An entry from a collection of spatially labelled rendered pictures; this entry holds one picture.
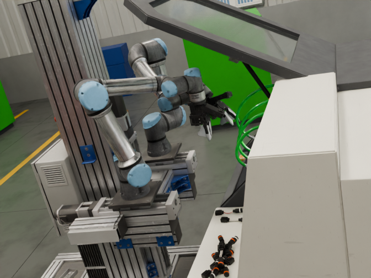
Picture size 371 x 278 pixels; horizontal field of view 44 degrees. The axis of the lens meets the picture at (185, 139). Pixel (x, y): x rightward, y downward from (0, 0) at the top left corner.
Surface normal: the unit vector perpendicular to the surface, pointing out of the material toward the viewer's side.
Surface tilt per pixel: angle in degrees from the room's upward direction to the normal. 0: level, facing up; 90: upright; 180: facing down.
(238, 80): 90
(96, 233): 90
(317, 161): 90
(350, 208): 90
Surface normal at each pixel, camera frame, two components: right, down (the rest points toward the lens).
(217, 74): -0.07, 0.37
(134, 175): 0.47, 0.35
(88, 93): 0.37, 0.14
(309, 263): -0.28, 0.40
